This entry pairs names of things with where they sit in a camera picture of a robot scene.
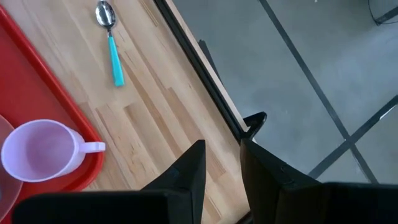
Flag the red plastic tray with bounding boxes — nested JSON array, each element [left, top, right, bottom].
[[0, 4, 106, 224]]

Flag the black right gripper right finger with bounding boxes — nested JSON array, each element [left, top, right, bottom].
[[239, 138, 398, 224]]

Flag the coral pink plate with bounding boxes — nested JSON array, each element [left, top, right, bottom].
[[0, 114, 24, 222]]

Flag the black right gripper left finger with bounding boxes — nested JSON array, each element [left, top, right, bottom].
[[12, 139, 207, 224]]

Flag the black loop bracket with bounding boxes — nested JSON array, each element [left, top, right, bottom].
[[242, 111, 268, 141]]

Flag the black aluminium table frame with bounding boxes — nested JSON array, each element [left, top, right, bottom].
[[153, 0, 268, 224]]

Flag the lilac ribbed mug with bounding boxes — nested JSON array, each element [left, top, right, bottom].
[[0, 118, 107, 184]]

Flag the spoon with teal handle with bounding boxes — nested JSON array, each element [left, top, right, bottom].
[[95, 0, 126, 88]]

